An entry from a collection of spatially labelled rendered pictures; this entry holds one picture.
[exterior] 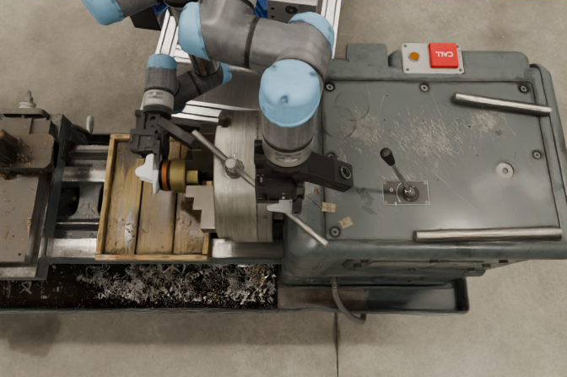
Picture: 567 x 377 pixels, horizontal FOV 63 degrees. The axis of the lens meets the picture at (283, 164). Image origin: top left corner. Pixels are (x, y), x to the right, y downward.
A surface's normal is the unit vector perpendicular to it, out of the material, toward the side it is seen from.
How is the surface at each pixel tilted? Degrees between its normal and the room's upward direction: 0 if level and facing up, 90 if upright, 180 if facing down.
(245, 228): 65
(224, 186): 26
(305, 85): 13
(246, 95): 0
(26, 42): 0
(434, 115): 0
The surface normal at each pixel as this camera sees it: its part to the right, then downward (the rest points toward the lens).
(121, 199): 0.02, -0.32
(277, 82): 0.01, -0.53
